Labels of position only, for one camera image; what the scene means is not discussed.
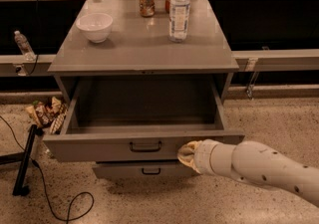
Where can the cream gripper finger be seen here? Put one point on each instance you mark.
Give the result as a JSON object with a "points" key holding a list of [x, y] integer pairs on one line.
{"points": [[186, 154]]}

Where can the grey top drawer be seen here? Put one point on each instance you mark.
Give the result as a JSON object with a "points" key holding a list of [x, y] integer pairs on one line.
{"points": [[146, 118]]}

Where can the grey drawer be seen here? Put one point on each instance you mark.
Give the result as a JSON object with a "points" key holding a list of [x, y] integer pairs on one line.
{"points": [[138, 169], [146, 118]]}

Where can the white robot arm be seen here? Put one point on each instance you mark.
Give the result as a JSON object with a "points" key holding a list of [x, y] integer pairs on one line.
{"points": [[252, 163]]}

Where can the grey lower drawer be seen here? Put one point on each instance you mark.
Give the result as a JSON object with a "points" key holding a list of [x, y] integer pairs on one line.
{"points": [[138, 169]]}

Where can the grey metal railing ledge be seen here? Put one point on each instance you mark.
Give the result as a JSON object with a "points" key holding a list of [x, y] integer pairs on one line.
{"points": [[248, 61]]}

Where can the grey metal cabinet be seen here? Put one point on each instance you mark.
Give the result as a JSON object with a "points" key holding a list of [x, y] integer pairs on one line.
{"points": [[140, 46]]}

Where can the crumpled snack bag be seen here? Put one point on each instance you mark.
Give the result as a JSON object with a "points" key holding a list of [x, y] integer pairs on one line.
{"points": [[50, 114]]}

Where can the clear plastic water bottle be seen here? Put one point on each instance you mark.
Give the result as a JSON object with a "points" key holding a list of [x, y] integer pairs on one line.
{"points": [[178, 19]]}

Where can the white ceramic bowl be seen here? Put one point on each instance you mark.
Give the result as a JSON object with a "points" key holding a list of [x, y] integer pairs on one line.
{"points": [[95, 27]]}

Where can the black metal stand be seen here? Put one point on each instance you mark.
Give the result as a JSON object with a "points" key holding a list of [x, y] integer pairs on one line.
{"points": [[23, 158]]}

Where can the orange soda can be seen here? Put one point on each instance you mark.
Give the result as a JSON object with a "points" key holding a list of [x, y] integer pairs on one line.
{"points": [[146, 0]]}

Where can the small water bottle on ledge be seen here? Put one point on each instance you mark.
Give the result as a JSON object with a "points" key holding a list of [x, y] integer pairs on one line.
{"points": [[24, 46]]}

